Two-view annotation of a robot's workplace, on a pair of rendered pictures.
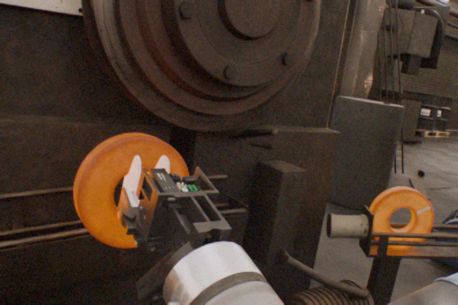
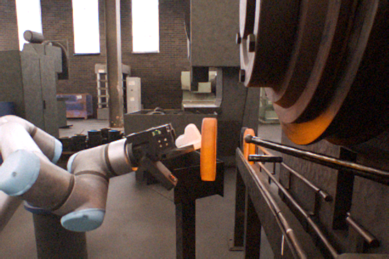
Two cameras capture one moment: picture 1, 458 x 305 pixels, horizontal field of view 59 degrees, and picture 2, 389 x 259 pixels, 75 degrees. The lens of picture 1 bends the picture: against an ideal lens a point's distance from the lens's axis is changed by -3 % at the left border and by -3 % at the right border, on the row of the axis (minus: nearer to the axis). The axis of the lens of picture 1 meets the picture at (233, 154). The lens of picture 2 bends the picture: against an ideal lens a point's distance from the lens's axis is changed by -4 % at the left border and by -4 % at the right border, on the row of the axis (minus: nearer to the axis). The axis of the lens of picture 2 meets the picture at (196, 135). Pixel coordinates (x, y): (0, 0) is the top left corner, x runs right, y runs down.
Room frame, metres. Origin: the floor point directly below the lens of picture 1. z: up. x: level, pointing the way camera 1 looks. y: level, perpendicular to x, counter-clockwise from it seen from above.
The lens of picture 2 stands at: (0.92, -0.40, 0.96)
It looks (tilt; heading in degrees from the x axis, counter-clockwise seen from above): 9 degrees down; 129
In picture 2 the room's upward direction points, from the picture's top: straight up
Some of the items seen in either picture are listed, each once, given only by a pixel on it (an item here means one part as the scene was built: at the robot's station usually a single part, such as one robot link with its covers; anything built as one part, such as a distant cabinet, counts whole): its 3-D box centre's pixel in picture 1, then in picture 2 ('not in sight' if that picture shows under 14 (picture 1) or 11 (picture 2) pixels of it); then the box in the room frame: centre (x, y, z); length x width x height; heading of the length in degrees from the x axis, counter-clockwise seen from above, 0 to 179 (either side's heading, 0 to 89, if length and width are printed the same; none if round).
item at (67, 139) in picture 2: not in sight; (101, 142); (-2.74, 1.75, 0.22); 1.20 x 0.81 x 0.44; 40
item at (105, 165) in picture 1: (134, 190); (209, 149); (0.53, 0.13, 0.82); 0.16 x 0.03 x 0.16; 124
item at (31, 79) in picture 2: not in sight; (28, 110); (-3.11, 0.89, 0.75); 0.70 x 0.48 x 1.50; 125
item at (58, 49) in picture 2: not in sight; (46, 80); (-7.03, 2.66, 1.36); 1.37 x 1.16 x 2.71; 25
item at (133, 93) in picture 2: not in sight; (120, 92); (-7.75, 5.64, 1.03); 1.54 x 0.94 x 2.05; 35
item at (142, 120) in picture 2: not in sight; (174, 139); (-1.34, 1.94, 0.39); 1.03 x 0.83 x 0.79; 39
